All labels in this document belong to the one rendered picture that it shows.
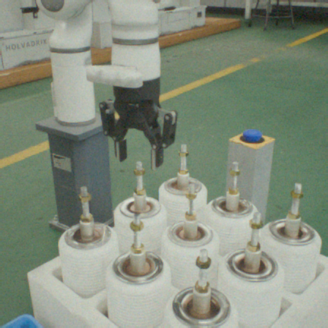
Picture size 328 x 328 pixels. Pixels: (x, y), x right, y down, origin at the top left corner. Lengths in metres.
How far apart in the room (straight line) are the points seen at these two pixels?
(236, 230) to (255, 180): 0.19
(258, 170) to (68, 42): 0.50
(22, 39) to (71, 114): 1.80
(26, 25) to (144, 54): 2.39
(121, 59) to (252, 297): 0.39
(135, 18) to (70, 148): 0.49
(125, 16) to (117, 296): 0.39
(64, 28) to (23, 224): 0.54
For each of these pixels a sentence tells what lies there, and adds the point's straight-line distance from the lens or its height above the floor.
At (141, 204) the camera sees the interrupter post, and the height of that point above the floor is 0.26.
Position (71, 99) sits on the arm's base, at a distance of 1.04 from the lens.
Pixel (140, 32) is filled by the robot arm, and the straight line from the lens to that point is 0.65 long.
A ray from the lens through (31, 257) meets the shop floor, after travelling 1.13.
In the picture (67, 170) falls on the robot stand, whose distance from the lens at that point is 1.09.
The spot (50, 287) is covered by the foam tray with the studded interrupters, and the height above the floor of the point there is 0.18.
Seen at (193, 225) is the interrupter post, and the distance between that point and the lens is 0.70.
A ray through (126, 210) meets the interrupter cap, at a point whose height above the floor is 0.25.
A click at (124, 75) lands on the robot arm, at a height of 0.51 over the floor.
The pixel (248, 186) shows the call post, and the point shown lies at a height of 0.22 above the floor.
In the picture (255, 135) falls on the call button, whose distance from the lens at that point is 0.92.
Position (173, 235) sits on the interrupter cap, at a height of 0.25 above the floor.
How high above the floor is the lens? 0.65
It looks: 26 degrees down
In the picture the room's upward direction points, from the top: straight up
